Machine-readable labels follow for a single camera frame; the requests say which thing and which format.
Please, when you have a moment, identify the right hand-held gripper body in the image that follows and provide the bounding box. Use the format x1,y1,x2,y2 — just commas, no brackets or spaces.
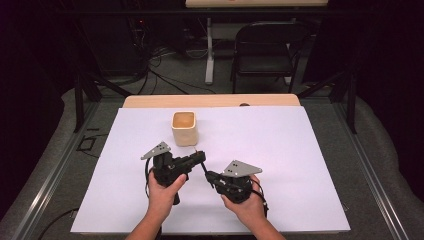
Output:
211,159,268,205

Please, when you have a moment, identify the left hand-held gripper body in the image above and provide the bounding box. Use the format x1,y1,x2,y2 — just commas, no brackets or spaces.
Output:
140,141,198,206

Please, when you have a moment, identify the person's right hand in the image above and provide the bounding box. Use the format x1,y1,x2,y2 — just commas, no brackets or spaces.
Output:
221,174,268,229

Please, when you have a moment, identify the person's left hand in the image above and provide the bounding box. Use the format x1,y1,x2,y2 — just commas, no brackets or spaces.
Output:
147,169,188,218

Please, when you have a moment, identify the beige square cup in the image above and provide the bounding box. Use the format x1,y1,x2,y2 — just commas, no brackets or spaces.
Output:
170,110,200,148

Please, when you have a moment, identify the white table sheet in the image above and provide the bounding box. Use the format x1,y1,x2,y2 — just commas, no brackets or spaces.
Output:
69,105,352,234

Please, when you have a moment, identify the light wooden table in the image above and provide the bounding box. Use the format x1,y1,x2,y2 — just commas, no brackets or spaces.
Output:
121,93,302,109

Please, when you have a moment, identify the white desk leg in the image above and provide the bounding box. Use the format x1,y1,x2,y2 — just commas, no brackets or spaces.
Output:
204,17,216,86

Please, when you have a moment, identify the black metal stand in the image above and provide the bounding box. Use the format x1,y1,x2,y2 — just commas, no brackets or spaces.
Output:
73,68,134,134
297,68,358,135

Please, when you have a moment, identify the black folding chair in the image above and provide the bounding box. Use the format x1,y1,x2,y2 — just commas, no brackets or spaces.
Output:
229,20,311,94

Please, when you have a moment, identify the wooden desk top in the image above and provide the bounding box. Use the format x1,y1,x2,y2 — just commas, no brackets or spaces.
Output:
185,0,331,9

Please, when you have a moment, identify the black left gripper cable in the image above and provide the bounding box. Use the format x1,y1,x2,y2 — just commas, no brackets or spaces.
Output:
143,156,155,200

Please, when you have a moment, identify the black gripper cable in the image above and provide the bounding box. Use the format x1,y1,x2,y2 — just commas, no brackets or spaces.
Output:
143,156,155,200
250,179,270,219

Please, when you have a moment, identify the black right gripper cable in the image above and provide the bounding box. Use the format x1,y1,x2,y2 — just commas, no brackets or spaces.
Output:
250,179,270,219

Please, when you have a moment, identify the bundle of black cables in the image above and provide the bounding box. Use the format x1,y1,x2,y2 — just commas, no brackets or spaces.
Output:
126,13,218,96

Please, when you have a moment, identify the aluminium floor rail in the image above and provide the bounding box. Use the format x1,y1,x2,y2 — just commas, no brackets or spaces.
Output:
9,99,101,240
333,99,411,240

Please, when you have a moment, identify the black floor cable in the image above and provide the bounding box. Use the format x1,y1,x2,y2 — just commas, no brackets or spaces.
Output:
37,207,80,240

